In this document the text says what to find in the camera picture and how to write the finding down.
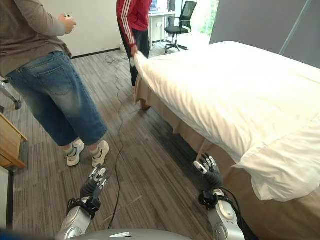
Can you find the white desk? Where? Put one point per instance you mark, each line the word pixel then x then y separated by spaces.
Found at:
pixel 158 25

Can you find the white handheld controller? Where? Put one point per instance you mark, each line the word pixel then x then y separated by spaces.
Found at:
pixel 67 16

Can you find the beige bed base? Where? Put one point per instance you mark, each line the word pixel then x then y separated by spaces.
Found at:
pixel 200 150

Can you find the black office chair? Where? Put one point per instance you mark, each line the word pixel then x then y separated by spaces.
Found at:
pixel 178 26

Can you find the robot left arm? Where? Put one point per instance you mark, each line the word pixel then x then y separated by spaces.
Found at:
pixel 75 220

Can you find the white duvet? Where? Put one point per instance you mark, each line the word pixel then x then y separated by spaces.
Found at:
pixel 237 100

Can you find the person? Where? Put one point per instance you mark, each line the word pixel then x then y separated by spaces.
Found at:
pixel 133 27
pixel 37 62

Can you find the computer monitor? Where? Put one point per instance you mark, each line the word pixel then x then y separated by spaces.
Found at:
pixel 153 5

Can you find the grey chair leg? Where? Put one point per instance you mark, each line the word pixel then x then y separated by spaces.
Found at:
pixel 10 96

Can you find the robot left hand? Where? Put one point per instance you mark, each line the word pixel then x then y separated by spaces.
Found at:
pixel 90 185

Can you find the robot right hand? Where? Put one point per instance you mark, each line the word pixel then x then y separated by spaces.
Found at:
pixel 211 172

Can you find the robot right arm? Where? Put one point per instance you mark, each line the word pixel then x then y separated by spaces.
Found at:
pixel 225 217

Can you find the grey headboard panel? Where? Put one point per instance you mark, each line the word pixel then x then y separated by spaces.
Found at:
pixel 265 25

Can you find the wooden cabinet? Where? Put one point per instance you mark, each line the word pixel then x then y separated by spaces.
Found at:
pixel 10 145

